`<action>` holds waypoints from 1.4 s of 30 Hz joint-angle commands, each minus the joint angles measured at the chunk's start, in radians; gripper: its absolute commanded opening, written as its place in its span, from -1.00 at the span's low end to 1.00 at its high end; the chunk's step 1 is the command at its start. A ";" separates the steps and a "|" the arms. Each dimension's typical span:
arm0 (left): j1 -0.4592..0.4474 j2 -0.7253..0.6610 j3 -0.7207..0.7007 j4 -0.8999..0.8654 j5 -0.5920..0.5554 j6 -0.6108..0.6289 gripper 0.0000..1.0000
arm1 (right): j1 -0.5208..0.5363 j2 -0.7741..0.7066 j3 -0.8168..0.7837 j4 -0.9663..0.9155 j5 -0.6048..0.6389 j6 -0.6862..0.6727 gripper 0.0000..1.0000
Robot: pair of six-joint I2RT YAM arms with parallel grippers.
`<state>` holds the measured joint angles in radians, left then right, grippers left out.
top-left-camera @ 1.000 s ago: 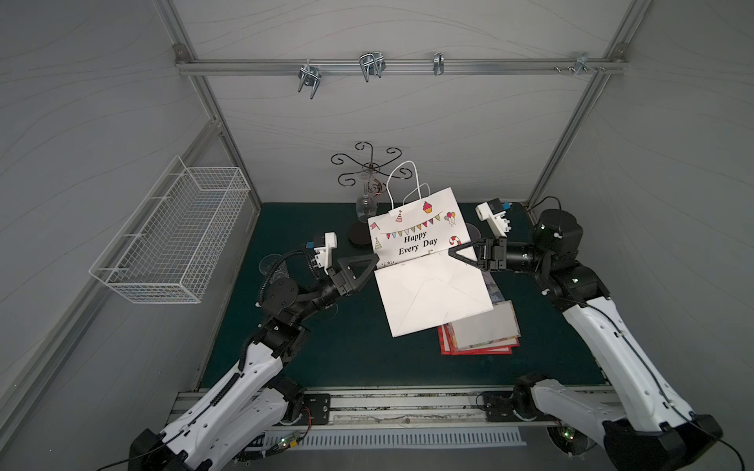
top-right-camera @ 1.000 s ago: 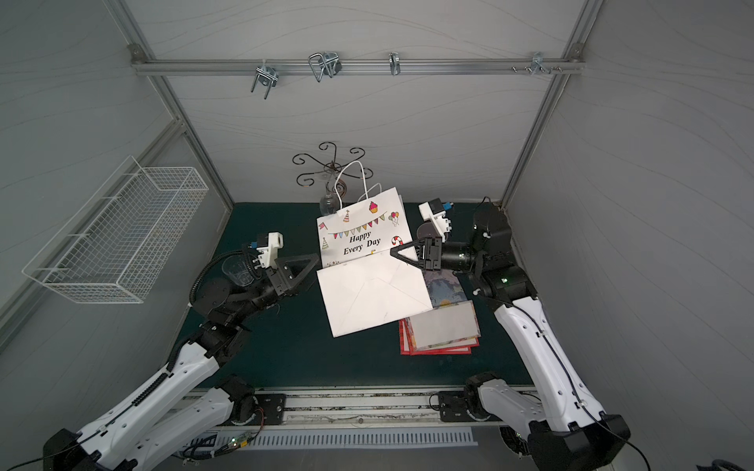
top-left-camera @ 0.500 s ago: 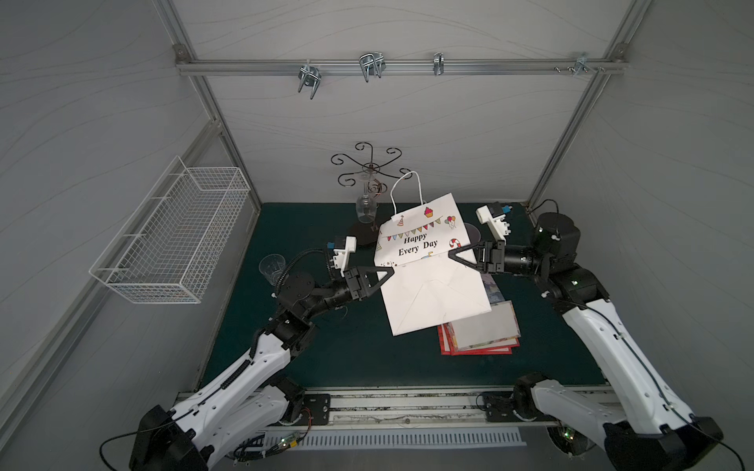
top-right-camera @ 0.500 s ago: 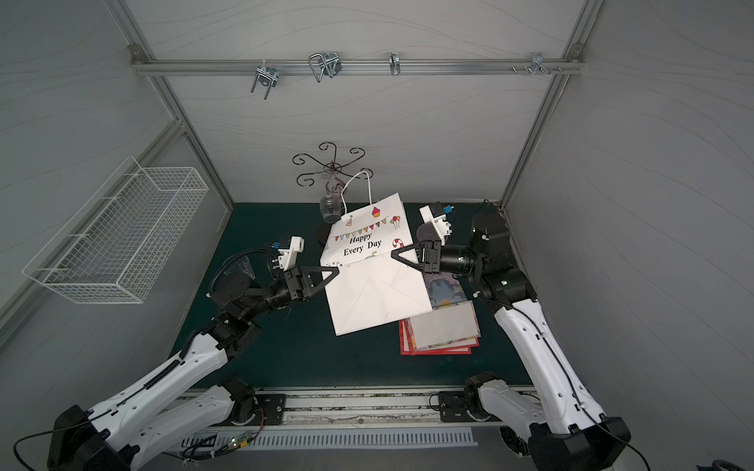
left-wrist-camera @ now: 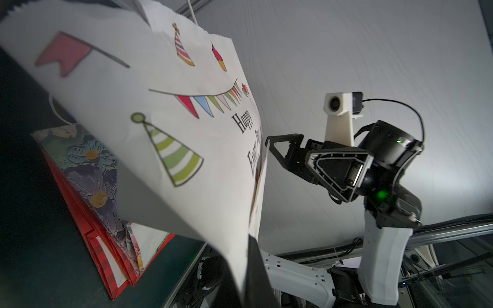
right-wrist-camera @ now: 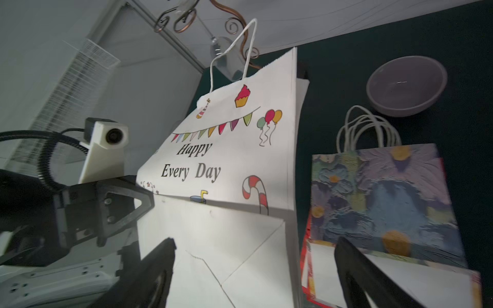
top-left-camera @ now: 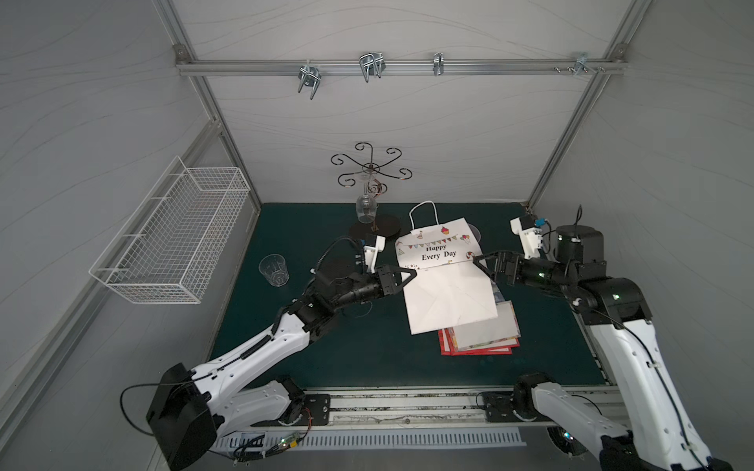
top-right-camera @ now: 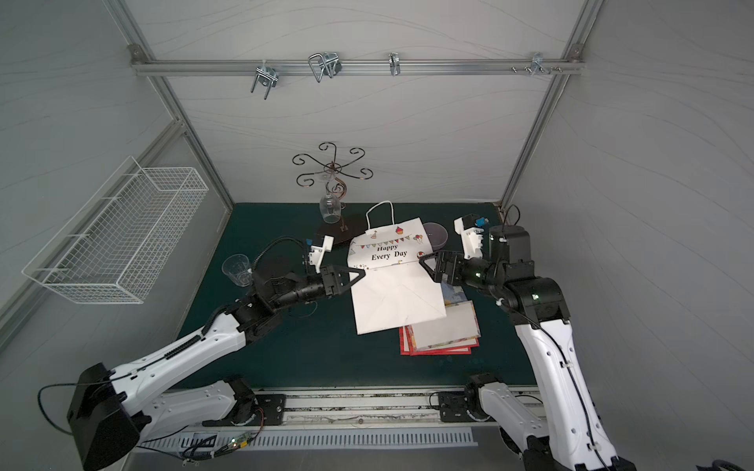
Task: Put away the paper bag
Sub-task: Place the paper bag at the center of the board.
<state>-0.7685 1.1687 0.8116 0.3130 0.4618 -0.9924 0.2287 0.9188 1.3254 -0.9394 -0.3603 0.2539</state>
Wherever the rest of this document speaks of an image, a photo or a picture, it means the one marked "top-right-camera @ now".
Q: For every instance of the aluminium top rail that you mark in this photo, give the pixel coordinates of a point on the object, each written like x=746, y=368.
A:
x=351, y=67

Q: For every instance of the slotted cable duct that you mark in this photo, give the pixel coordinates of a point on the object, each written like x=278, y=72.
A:
x=397, y=439

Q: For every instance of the red RICH paper bag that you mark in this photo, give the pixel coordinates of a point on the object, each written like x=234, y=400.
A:
x=407, y=350

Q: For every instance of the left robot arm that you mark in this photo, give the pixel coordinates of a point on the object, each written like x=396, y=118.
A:
x=114, y=410

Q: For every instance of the white printed paper bag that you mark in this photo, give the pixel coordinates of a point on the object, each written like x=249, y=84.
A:
x=396, y=290

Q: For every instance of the black metal cup tree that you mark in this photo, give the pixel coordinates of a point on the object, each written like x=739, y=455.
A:
x=334, y=174

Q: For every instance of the white wire wall basket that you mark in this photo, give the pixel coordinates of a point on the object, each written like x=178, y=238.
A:
x=115, y=247

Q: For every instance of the pink ceramic bowl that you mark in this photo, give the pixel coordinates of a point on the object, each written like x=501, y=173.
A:
x=437, y=235

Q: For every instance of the clear wine glass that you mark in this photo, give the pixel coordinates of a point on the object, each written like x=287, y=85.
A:
x=330, y=204

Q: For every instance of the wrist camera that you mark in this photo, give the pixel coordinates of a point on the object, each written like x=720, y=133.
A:
x=471, y=230
x=316, y=248

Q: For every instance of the floral print paper bag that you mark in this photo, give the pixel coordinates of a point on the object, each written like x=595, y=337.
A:
x=459, y=324

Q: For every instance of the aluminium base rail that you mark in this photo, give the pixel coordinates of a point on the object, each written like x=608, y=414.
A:
x=383, y=406

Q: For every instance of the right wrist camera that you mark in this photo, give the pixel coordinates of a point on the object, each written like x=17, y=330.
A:
x=471, y=230

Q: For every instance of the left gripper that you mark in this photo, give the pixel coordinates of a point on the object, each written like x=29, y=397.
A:
x=328, y=283

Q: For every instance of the clear glass tumbler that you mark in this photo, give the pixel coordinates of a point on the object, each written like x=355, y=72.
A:
x=237, y=268

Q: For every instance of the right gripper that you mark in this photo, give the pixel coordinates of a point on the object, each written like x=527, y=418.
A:
x=445, y=268

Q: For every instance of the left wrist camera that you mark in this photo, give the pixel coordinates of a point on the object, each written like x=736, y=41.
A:
x=316, y=248

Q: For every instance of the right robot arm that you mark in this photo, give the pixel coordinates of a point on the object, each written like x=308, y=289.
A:
x=570, y=436

